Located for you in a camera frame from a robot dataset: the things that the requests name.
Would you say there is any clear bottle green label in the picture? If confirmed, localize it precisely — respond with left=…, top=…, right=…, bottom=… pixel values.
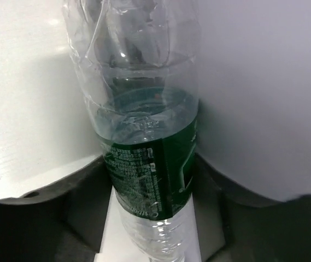
left=62, top=1, right=200, bottom=261

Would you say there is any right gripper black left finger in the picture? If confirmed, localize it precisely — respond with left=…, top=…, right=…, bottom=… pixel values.
left=0, top=157, right=112, bottom=261

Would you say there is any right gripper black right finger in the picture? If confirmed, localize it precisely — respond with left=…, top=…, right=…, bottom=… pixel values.
left=193, top=156, right=311, bottom=261

